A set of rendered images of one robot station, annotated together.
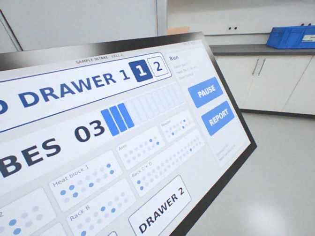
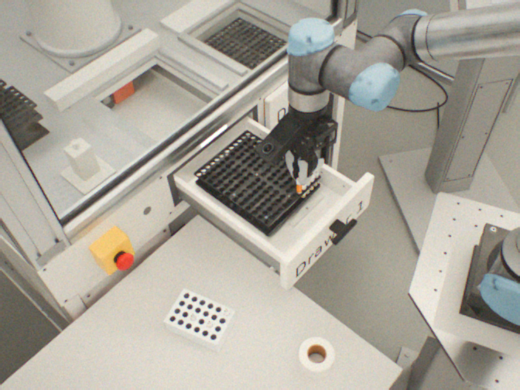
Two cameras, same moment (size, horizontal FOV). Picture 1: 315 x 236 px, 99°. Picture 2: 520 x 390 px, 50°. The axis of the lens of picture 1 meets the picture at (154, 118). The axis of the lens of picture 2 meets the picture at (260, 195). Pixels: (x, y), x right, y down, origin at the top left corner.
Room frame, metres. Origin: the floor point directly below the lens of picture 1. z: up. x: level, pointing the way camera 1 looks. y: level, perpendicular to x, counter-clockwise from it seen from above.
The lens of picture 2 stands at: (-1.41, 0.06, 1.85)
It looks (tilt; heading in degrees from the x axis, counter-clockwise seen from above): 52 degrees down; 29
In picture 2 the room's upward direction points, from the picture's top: 3 degrees counter-clockwise
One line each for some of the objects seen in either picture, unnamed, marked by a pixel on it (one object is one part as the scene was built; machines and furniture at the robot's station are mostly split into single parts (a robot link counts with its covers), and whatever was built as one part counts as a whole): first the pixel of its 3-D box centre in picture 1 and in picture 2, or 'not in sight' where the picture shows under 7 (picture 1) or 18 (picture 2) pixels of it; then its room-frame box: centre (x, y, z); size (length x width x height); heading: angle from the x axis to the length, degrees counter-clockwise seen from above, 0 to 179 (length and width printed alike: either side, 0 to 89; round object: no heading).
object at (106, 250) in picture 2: not in sight; (113, 251); (-1.01, 0.63, 0.88); 0.07 x 0.05 x 0.07; 164
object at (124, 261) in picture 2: not in sight; (123, 260); (-1.02, 0.60, 0.88); 0.04 x 0.03 x 0.04; 164
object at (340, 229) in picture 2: not in sight; (340, 228); (-0.78, 0.23, 0.91); 0.07 x 0.04 x 0.01; 164
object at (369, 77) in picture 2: not in sight; (365, 73); (-0.71, 0.24, 1.24); 0.11 x 0.11 x 0.08; 75
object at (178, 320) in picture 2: not in sight; (200, 319); (-1.03, 0.43, 0.78); 0.12 x 0.08 x 0.04; 91
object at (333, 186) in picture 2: not in sight; (254, 183); (-0.72, 0.45, 0.86); 0.40 x 0.26 x 0.06; 74
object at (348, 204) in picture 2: not in sight; (328, 230); (-0.78, 0.25, 0.87); 0.29 x 0.02 x 0.11; 164
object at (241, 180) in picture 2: not in sight; (257, 183); (-0.72, 0.44, 0.87); 0.22 x 0.18 x 0.06; 74
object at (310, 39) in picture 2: not in sight; (311, 56); (-0.70, 0.34, 1.24); 0.09 x 0.08 x 0.11; 75
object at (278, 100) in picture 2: not in sight; (304, 87); (-0.39, 0.47, 0.87); 0.29 x 0.02 x 0.11; 164
